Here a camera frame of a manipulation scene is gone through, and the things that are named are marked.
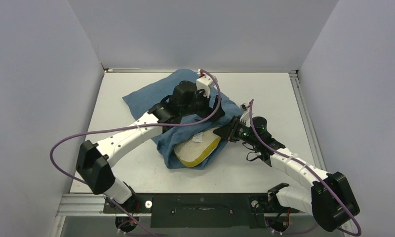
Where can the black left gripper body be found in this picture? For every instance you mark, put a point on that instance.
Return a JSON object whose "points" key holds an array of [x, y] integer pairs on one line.
{"points": [[199, 105]]}

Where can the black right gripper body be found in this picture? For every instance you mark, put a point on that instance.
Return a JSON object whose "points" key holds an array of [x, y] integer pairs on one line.
{"points": [[238, 131]]}

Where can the blue pillowcase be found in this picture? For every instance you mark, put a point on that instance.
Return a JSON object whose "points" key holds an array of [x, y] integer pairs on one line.
{"points": [[142, 100]]}

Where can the yellow white pillow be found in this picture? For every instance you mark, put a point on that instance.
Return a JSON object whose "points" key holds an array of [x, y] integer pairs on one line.
{"points": [[198, 148]]}

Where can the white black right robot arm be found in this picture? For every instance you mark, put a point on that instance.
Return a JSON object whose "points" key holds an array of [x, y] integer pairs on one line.
{"points": [[326, 196]]}

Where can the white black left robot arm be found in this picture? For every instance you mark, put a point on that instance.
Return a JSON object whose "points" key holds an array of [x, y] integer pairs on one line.
{"points": [[96, 160]]}

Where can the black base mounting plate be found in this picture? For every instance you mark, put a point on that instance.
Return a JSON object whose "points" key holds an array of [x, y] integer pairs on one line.
{"points": [[213, 210]]}

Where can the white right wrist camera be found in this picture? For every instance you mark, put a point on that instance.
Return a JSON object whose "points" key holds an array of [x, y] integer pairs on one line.
{"points": [[245, 117]]}

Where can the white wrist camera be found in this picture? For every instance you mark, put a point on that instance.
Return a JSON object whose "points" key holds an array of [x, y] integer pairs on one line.
{"points": [[245, 117], [206, 82]]}

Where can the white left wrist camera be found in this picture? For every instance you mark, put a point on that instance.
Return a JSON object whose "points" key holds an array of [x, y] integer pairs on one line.
{"points": [[206, 82]]}

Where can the aluminium frame rail right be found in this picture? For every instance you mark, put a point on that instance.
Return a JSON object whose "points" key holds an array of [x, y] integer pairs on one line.
{"points": [[307, 122]]}

